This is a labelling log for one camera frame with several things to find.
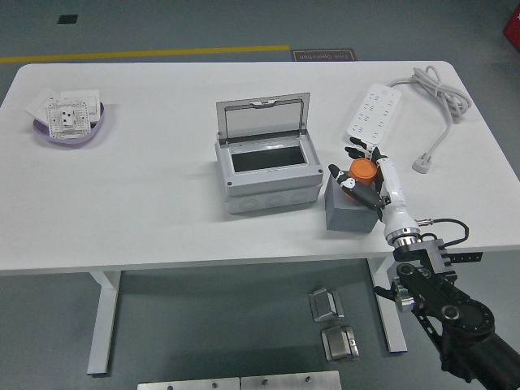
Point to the black table control panel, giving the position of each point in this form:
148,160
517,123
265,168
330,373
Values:
467,257

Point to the white power strip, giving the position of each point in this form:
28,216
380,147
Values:
373,113

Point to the metal hinge bracket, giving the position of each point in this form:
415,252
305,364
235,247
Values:
339,345
323,306

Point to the transparent hinged box lid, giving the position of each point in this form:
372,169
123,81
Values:
264,120

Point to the grey cube with round hole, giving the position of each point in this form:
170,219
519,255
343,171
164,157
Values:
349,217

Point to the orange cylinder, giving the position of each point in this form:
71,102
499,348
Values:
361,170

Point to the purple bowl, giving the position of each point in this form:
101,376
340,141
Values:
93,132

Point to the yellow floor tape line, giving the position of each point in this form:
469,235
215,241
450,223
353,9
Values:
162,53

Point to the white table leg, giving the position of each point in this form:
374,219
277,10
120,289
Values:
101,325
394,337

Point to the robot right hand white shell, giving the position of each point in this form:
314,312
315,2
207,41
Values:
394,195

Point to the white printed socket panel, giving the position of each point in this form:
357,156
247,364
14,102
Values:
67,118

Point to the white card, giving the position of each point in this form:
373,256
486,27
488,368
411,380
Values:
40,103

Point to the black floor cover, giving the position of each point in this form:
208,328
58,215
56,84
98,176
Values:
67,19

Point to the white switch plate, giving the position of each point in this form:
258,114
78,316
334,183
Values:
91,99

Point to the grey metal plate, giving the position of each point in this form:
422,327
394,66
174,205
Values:
292,382
187,385

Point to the red object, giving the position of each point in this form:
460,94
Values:
514,24

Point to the dark floor sign with lettering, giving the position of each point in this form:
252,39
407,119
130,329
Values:
323,56

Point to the grey plastic junction box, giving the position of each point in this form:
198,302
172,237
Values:
268,189

